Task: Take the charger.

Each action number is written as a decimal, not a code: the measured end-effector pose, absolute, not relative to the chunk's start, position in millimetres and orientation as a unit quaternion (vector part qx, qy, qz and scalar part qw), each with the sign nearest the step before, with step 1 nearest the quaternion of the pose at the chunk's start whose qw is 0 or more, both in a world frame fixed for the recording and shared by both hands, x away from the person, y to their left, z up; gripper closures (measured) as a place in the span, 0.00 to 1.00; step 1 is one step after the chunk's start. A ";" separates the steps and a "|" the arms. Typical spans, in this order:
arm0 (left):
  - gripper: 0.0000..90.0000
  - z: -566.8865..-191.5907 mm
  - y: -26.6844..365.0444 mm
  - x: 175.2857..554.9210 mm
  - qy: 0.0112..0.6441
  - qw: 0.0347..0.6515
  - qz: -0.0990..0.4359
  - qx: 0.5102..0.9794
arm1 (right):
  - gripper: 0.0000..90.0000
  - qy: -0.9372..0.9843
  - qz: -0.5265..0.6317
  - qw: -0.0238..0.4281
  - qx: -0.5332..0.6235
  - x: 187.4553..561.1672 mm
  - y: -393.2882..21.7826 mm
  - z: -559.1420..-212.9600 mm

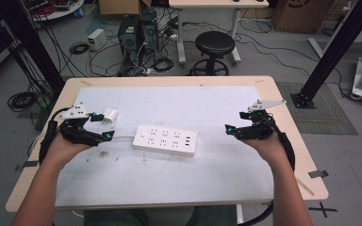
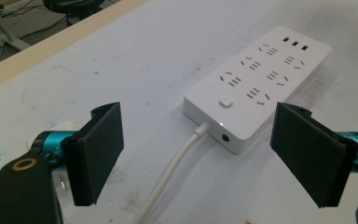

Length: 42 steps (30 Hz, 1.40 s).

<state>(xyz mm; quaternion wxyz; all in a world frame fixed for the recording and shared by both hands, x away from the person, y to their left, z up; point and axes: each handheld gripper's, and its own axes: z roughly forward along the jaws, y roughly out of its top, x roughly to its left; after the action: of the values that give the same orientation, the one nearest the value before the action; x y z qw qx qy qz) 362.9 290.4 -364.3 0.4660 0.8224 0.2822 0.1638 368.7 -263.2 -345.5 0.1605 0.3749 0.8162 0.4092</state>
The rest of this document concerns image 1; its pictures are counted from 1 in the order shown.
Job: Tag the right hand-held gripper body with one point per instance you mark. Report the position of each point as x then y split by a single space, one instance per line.
260 125

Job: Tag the black tape cross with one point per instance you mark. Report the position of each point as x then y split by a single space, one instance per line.
323 209

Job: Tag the grey floor mat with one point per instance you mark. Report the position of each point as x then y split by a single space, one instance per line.
323 113

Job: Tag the black computer tower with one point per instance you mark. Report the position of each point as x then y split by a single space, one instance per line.
149 31
128 36

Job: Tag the white-legged desk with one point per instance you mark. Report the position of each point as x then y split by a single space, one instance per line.
217 3

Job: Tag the grey tape strip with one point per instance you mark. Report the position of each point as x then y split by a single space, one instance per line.
318 174
28 164

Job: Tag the person's left hand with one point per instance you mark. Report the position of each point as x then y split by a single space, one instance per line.
59 150

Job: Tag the person's right hand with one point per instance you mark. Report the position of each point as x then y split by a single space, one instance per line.
270 150

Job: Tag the white power strip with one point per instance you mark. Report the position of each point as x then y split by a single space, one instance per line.
165 140

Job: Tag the black round stool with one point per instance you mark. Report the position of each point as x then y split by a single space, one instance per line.
215 44

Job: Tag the wooden table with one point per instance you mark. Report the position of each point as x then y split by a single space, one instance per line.
298 163

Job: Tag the white table mat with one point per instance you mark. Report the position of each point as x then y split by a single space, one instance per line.
169 179

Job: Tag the black metal stand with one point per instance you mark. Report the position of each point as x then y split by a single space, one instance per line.
34 47
336 50

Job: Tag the white power supply box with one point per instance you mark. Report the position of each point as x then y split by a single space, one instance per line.
96 39

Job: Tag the white plug adapter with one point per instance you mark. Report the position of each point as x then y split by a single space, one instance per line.
110 115

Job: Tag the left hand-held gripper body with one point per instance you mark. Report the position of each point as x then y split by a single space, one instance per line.
75 130

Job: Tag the large cardboard box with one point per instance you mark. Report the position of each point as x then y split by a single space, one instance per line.
301 15

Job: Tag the round white table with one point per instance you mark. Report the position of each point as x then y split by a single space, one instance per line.
56 9

